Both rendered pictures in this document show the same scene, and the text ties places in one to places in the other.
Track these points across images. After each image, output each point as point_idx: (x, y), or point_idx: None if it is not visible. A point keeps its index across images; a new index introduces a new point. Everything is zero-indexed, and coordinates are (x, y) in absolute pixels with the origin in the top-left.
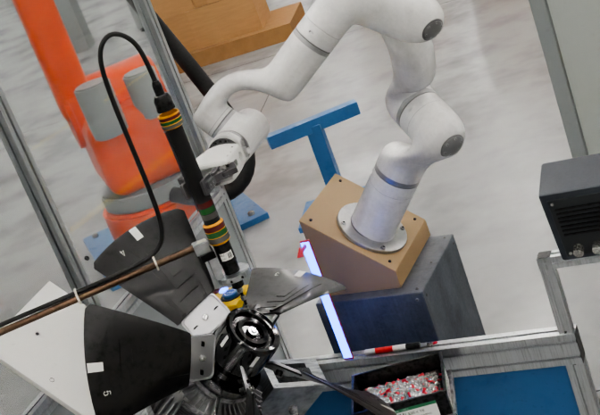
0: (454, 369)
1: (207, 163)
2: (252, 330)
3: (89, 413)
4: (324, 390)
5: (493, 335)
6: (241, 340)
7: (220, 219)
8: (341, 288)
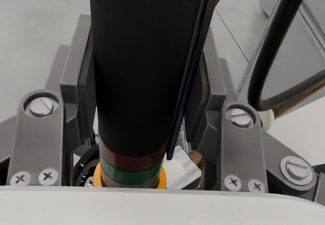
0: None
1: (118, 219)
2: (88, 179)
3: (278, 124)
4: None
5: None
6: (96, 149)
7: (99, 174)
8: None
